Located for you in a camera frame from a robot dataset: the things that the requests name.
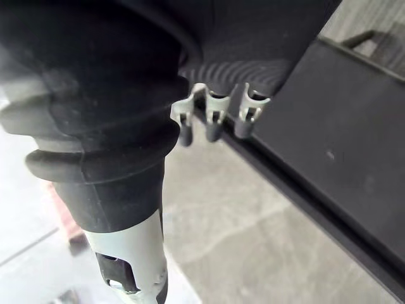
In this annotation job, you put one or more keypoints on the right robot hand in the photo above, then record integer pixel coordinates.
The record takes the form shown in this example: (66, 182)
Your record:
(104, 95)

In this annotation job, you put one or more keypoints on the reddish brown wooden block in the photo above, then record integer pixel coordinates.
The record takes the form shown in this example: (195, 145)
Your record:
(69, 229)

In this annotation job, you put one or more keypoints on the dark cabinet front panel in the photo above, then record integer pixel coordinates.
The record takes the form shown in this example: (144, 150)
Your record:
(332, 133)

